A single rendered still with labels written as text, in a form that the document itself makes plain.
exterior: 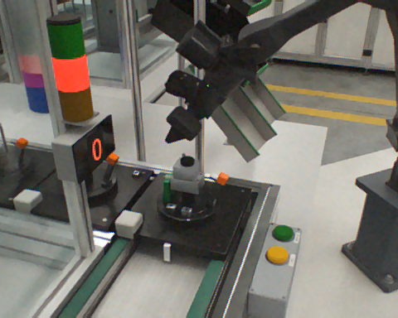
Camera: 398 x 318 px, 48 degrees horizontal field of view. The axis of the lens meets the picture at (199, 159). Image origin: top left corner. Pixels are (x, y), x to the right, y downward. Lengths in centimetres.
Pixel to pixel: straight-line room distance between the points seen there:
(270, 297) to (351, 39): 421
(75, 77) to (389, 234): 66
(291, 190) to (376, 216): 35
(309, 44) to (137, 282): 424
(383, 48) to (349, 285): 403
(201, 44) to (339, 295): 58
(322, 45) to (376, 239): 402
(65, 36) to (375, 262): 75
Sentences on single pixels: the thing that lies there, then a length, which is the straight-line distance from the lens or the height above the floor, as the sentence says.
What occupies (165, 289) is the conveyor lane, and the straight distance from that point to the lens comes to 89.
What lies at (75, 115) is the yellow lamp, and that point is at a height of 127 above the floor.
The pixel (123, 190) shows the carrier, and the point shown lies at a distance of 107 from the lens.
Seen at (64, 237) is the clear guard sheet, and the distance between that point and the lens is 84.
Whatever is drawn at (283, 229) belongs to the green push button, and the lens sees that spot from 95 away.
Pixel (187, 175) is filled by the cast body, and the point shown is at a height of 107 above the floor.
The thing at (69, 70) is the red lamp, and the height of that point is 134.
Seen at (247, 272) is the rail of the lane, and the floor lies 96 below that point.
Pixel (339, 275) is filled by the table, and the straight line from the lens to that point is 104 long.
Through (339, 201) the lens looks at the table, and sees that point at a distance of 126.
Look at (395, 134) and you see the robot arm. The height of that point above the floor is 119.
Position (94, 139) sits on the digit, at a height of 122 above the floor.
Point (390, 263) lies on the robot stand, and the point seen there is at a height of 92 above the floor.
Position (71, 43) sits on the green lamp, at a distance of 68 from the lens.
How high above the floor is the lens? 156
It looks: 30 degrees down
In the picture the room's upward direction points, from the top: straight up
